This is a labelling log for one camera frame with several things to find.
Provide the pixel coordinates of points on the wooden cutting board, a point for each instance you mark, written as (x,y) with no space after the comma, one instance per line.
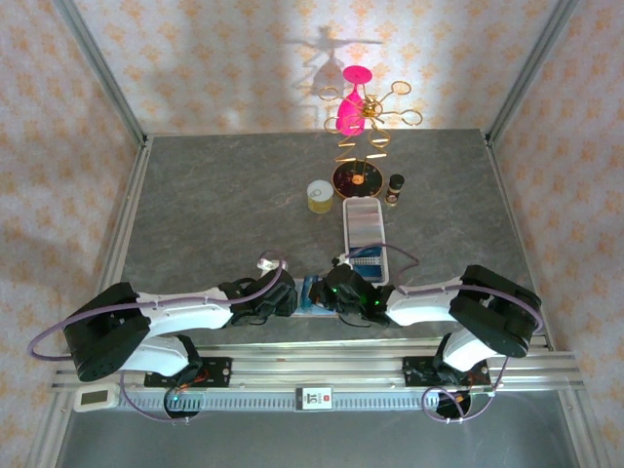
(307,292)

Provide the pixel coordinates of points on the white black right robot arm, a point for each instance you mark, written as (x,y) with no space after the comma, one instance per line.
(424,304)

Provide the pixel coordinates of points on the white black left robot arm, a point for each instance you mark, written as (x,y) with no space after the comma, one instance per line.
(180,309)

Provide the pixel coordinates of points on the blue credit card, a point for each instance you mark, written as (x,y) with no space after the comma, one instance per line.
(368,260)

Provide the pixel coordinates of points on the white perforated plastic basket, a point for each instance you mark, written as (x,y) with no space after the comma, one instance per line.
(365,278)

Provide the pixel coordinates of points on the yellow tin can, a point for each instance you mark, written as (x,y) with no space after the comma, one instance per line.
(320,195)

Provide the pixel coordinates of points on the white number label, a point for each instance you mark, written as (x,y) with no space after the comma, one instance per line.
(314,399)

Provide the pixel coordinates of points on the small dark spice bottle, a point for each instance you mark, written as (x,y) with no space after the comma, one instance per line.
(395,190)

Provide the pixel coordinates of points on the grey metal front plate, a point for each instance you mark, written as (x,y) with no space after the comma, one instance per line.
(312,441)

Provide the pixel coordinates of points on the pink wine glass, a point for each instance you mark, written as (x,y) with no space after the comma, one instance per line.
(352,114)

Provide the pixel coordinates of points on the white digital timer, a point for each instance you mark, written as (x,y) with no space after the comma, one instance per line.
(95,398)

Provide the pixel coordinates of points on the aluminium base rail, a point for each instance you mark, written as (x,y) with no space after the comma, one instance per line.
(317,361)

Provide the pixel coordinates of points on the aluminium frame post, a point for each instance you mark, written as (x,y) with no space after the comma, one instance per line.
(97,68)
(536,63)

